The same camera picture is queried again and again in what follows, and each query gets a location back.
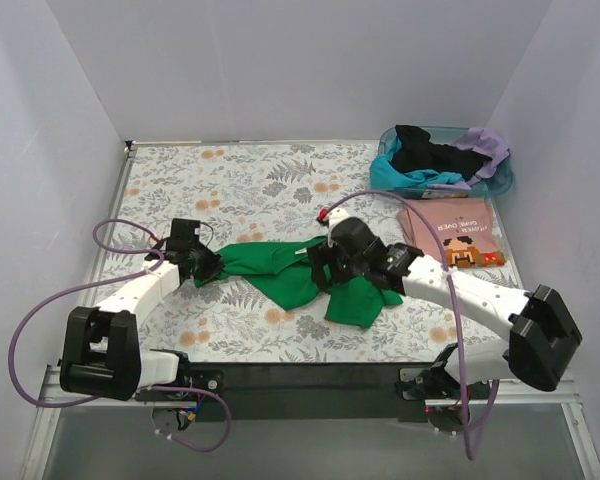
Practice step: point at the black t shirt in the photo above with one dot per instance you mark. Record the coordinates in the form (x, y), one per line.
(415, 152)

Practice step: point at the aluminium frame rail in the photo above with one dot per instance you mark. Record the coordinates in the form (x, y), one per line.
(406, 381)

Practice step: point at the folded pink t shirt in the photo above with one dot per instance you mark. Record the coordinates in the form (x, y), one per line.
(464, 227)

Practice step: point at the lavender t shirt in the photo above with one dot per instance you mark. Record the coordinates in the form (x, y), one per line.
(489, 143)

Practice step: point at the teal t shirt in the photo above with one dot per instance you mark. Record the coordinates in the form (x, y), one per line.
(383, 176)

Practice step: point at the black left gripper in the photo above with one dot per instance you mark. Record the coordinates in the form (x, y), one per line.
(206, 265)

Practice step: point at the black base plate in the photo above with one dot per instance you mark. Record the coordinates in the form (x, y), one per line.
(283, 407)

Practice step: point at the floral table cloth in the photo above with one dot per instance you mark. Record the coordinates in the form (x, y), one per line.
(263, 192)

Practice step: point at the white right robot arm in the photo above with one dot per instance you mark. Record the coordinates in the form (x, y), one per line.
(536, 336)

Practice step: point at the teal plastic laundry basket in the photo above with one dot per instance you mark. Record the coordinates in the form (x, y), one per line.
(439, 135)

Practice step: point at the green t shirt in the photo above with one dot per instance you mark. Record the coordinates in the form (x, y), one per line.
(282, 272)

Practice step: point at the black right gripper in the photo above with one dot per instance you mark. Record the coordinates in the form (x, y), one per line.
(318, 260)

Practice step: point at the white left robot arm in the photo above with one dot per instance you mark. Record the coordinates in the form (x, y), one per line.
(102, 356)

